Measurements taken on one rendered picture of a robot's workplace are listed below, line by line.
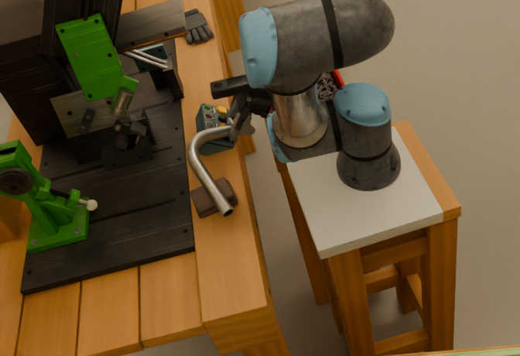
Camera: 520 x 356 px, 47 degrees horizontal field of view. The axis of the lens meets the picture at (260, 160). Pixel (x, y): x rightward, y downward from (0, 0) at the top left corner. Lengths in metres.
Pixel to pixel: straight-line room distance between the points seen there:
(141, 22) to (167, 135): 0.32
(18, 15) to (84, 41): 0.27
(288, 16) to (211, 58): 1.03
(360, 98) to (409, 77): 1.83
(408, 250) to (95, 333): 0.75
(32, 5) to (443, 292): 1.35
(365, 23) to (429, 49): 2.39
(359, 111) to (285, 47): 0.41
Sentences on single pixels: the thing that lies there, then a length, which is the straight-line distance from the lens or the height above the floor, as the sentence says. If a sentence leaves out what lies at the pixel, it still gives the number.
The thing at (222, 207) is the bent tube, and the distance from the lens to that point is 1.37.
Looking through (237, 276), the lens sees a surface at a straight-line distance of 1.31.
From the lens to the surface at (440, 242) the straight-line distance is 1.51.
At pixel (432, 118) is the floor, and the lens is 2.87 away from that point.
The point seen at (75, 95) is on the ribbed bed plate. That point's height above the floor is 1.09.
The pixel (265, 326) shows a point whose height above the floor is 0.82.
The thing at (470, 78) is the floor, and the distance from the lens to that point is 3.09.
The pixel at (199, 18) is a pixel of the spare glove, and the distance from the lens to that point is 2.07.
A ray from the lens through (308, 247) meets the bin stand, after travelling 1.98.
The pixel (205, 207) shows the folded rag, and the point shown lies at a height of 0.93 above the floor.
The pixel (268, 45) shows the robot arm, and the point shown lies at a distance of 0.88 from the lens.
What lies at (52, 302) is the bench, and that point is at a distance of 1.48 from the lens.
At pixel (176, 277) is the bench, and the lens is 1.38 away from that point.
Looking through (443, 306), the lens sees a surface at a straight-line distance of 1.77.
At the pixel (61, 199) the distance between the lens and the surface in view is 1.51.
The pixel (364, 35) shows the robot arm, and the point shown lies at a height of 1.44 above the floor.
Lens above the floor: 1.95
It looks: 44 degrees down
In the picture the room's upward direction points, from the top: 17 degrees counter-clockwise
